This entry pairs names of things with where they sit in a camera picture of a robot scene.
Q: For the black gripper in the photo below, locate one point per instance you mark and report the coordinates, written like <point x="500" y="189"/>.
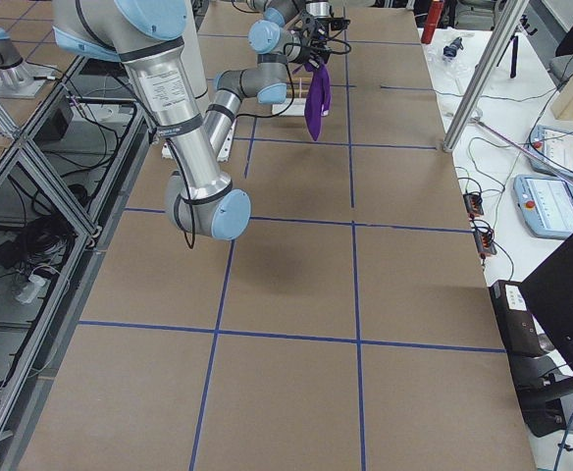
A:
<point x="314" y="47"/>
<point x="316" y="26"/>

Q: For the purple towel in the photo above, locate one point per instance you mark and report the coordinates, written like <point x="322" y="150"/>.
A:
<point x="319" y="99"/>

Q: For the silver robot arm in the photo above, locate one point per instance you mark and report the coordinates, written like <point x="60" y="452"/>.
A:
<point x="147" y="38"/>
<point x="276" y="14"/>

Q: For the white towel rack base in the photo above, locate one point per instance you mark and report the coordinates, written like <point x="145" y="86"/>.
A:
<point x="290" y="108"/>

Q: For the red cylinder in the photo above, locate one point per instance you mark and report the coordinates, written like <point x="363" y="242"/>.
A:
<point x="432" y="21"/>

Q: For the crumpled clear plastic bag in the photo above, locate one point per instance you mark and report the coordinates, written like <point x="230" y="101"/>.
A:
<point x="458" y="68"/>

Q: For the folded dark blue umbrella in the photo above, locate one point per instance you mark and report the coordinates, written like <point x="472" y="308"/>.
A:
<point x="451" y="50"/>

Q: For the metal reacher grabber tool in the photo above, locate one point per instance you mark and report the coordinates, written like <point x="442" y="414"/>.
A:
<point x="476" y="120"/>

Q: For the far teach pendant tablet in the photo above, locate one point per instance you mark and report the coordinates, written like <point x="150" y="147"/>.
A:
<point x="553" y="148"/>

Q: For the teach pendant tablet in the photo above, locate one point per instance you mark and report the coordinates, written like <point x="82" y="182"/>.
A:
<point x="553" y="148"/>
<point x="546" y="205"/>

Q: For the near teach pendant tablet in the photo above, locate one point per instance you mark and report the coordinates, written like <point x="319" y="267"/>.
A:
<point x="546" y="205"/>

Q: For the black laptop on stand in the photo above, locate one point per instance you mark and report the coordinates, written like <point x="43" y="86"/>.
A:
<point x="535" y="320"/>

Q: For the aluminium frame post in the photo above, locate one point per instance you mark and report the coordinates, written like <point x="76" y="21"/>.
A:
<point x="504" y="28"/>

